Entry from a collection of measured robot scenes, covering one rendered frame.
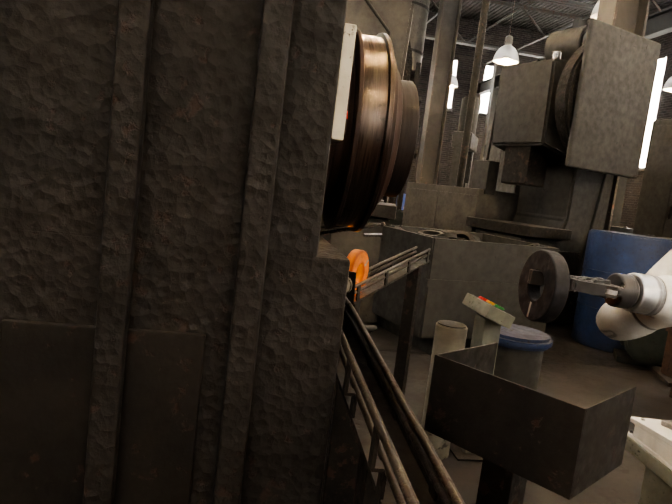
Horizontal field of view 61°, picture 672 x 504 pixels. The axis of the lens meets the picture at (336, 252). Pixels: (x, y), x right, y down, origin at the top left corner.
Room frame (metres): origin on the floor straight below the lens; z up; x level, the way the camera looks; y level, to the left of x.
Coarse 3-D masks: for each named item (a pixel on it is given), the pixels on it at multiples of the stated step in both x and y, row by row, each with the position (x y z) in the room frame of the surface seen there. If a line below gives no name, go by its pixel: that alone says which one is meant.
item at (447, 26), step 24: (456, 0) 10.29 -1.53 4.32; (600, 0) 5.44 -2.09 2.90; (624, 0) 5.34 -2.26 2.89; (648, 0) 5.24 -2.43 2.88; (456, 24) 10.26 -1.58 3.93; (576, 24) 16.00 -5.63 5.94; (624, 24) 5.35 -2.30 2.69; (432, 72) 10.23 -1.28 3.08; (432, 96) 10.25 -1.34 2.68; (432, 120) 10.26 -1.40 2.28; (432, 144) 10.27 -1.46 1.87; (432, 168) 10.28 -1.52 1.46
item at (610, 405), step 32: (448, 352) 0.99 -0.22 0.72; (480, 352) 1.07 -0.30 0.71; (448, 384) 0.94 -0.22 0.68; (480, 384) 0.90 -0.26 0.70; (512, 384) 0.86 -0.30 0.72; (448, 416) 0.94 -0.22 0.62; (480, 416) 0.90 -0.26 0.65; (512, 416) 0.86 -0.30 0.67; (544, 416) 0.82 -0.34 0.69; (576, 416) 0.79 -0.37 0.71; (608, 416) 0.85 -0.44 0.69; (480, 448) 0.89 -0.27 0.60; (512, 448) 0.85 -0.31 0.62; (544, 448) 0.82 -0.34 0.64; (576, 448) 0.78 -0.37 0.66; (608, 448) 0.87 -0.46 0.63; (480, 480) 0.96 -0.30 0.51; (512, 480) 0.92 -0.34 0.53; (544, 480) 0.81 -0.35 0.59; (576, 480) 0.79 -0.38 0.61
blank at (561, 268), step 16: (544, 256) 1.21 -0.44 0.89; (560, 256) 1.20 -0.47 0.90; (528, 272) 1.26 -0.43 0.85; (544, 272) 1.20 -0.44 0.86; (560, 272) 1.16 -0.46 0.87; (528, 288) 1.25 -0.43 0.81; (544, 288) 1.19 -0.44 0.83; (560, 288) 1.15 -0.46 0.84; (528, 304) 1.23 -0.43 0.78; (544, 304) 1.17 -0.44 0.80; (560, 304) 1.15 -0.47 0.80; (544, 320) 1.18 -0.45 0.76
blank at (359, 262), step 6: (354, 252) 1.88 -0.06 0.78; (360, 252) 1.88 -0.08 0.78; (348, 258) 1.86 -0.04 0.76; (354, 258) 1.85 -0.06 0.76; (360, 258) 1.89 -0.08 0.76; (366, 258) 1.94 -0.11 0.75; (354, 264) 1.84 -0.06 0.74; (360, 264) 1.92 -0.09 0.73; (366, 264) 1.94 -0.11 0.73; (354, 270) 1.85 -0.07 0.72; (360, 270) 1.94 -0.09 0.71; (366, 270) 1.95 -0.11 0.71; (360, 276) 1.93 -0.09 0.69; (366, 276) 1.96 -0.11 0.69
